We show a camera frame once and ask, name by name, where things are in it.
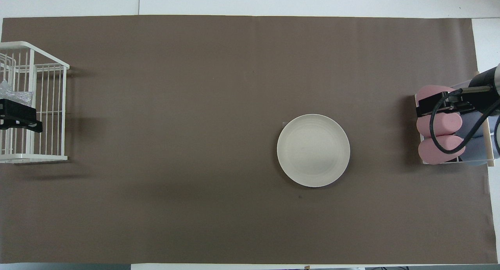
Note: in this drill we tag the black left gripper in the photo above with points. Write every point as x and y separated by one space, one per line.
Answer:
17 111

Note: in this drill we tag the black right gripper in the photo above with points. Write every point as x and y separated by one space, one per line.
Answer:
443 102

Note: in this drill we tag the clear plastic bag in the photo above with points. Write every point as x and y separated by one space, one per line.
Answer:
15 94

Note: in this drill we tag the cream round plate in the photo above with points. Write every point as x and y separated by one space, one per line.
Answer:
313 151

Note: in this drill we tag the pink plastic cup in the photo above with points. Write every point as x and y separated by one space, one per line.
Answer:
443 145
445 125
429 92

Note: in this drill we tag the blue plastic cup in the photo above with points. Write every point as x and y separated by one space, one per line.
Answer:
478 152
466 123

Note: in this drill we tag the cup rack with wooden rod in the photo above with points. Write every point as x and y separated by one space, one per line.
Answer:
489 152

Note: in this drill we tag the brown paper table mat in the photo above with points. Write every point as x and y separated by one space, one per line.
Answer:
195 106

